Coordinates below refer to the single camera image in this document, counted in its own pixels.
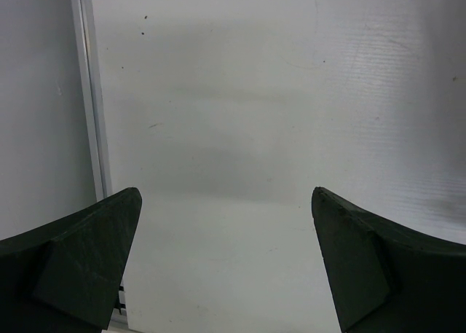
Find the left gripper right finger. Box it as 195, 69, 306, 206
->
311, 187, 465, 332

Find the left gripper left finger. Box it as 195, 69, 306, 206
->
1, 187, 142, 332

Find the aluminium table edge rail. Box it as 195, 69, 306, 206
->
71, 0, 113, 200

